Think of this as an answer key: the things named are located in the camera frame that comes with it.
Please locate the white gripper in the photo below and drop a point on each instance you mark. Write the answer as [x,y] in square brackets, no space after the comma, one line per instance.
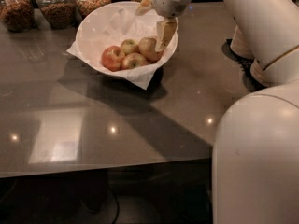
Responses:
[168,2]

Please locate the front stack paper bowls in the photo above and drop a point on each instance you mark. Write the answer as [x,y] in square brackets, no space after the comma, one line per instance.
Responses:
[257,73]

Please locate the back yellow-green apple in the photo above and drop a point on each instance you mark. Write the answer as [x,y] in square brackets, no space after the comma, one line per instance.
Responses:
[129,46]

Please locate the large red-yellow apple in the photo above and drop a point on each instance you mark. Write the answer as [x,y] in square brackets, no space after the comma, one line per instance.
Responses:
[147,49]

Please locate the white paper liner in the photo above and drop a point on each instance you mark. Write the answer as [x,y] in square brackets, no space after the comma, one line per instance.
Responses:
[140,75]

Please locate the black rubber mat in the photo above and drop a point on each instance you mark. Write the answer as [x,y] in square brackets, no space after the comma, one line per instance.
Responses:
[245,65]

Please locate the left red apple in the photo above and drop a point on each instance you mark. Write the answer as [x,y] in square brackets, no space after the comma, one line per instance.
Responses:
[112,58]

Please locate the white bowl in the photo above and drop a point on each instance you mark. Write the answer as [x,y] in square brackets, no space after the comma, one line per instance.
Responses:
[99,31]

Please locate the far left cereal jar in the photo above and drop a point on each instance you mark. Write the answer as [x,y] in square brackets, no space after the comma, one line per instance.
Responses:
[17,15]

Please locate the front red-yellow apple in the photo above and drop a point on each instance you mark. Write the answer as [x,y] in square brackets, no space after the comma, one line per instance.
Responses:
[133,60]

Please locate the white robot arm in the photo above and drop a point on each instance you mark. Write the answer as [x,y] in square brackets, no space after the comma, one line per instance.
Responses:
[255,160]

